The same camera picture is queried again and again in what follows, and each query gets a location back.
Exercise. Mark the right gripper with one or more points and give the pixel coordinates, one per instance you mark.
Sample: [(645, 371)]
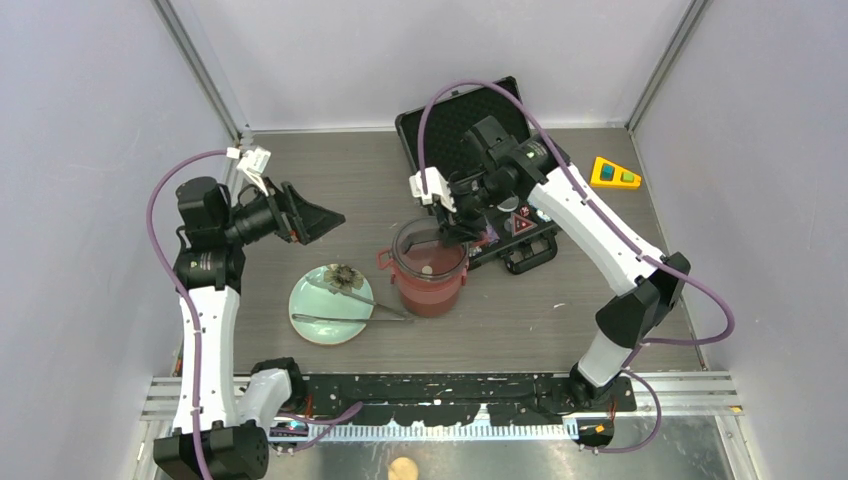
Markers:
[(462, 228)]

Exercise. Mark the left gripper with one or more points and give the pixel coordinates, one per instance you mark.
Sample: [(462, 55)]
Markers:
[(296, 219)]

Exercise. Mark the red lunch box lid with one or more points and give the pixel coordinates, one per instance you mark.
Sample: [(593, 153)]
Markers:
[(432, 261)]

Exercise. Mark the black spiky sea cucumber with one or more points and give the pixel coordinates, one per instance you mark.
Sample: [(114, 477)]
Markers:
[(343, 277)]

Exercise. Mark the red steel-lined lunch box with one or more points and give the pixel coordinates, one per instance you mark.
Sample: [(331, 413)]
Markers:
[(429, 304)]

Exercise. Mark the light green ceramic plate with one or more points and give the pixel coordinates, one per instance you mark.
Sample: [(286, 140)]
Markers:
[(329, 333)]

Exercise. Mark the metal tongs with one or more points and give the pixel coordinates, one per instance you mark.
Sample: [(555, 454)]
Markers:
[(313, 300)]

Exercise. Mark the red lunch box with food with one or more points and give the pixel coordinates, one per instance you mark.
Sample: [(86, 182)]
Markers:
[(406, 282)]

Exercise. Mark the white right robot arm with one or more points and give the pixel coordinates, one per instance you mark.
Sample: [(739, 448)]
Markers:
[(646, 282)]

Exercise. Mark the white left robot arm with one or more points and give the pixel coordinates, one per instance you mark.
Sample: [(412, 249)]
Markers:
[(216, 432)]

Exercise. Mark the black poker chip case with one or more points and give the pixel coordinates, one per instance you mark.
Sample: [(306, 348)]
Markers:
[(464, 135)]

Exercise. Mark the yellow triangular toy block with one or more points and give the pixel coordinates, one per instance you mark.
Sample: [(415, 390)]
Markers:
[(607, 174)]

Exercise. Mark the round beige object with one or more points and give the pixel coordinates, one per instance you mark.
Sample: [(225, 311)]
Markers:
[(403, 468)]

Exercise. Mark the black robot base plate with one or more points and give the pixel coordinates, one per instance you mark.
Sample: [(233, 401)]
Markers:
[(509, 399)]

